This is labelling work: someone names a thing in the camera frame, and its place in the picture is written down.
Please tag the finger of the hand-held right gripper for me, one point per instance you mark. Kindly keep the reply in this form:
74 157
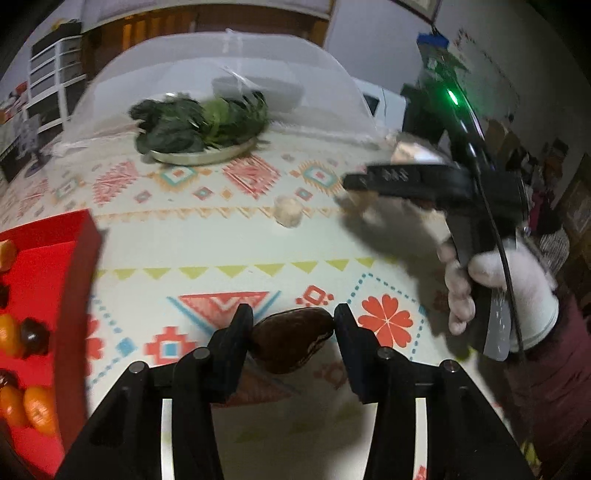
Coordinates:
406 180

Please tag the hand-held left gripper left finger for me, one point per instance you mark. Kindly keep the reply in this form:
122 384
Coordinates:
242 332

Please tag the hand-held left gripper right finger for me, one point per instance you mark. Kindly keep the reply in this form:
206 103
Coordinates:
344 332

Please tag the large brown dried date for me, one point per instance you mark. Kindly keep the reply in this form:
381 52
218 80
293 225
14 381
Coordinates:
291 339

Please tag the red box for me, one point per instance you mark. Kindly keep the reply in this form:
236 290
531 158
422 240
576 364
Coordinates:
51 277

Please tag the small dark brown chestnut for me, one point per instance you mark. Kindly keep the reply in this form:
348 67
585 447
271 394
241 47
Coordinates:
2 296
34 336
6 378

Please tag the small orange kumquat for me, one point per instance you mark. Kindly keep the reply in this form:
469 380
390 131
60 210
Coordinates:
40 410
11 407
8 335

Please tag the person's right forearm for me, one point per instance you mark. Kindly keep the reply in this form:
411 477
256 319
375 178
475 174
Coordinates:
554 392

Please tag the person's right hand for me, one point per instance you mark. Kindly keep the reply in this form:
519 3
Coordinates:
531 295

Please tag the white appliance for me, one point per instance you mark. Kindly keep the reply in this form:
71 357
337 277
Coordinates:
381 104

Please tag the patterned tablecloth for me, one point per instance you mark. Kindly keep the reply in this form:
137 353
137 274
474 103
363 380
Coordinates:
277 258

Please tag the green stacked goods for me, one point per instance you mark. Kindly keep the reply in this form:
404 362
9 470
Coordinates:
441 62

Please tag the blue box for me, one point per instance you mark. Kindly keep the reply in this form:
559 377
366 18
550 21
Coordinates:
432 40

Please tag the round metal plate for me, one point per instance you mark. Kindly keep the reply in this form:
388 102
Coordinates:
203 158

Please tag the dark leafy greens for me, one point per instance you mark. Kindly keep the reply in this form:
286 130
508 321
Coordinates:
184 122

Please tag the brown wooden cabinet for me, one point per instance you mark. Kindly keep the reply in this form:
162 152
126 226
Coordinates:
207 27

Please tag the clear dome food cover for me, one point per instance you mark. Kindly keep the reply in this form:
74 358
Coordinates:
184 60

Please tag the cluttered side shelf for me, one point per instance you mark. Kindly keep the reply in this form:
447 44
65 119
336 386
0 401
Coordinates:
16 134

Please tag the white drawer unit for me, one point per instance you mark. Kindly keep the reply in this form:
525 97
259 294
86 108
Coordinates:
55 69

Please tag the white wall chart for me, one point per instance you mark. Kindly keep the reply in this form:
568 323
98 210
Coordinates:
485 64

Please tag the framed wall picture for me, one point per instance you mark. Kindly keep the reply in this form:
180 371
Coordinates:
420 5

